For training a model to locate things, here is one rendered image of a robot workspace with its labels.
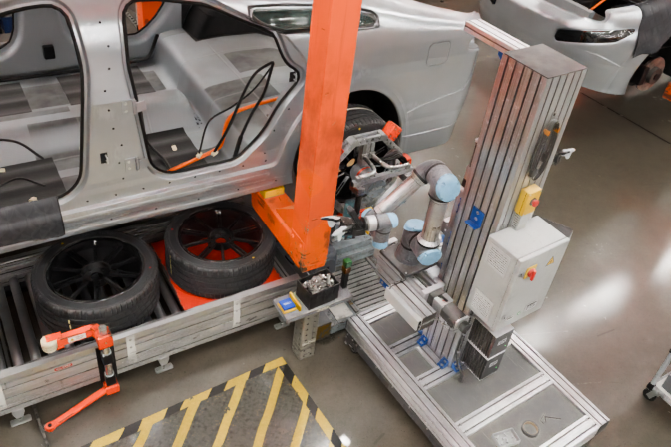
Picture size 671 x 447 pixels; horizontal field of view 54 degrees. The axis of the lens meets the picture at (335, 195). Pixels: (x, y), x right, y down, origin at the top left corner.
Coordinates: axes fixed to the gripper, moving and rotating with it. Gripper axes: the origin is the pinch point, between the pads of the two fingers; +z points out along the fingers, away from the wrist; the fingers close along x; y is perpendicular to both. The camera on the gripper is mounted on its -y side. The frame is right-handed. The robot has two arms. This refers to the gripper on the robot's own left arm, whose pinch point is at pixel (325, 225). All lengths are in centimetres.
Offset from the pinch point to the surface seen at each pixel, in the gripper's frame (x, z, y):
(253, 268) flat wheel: 67, 16, 68
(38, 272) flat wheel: 85, 129, 62
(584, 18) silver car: 193, -289, -33
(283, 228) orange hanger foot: 74, -3, 48
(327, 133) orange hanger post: 39.8, -13.4, -26.5
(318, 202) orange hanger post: 45.5, -13.0, 15.5
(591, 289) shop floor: 47, -224, 119
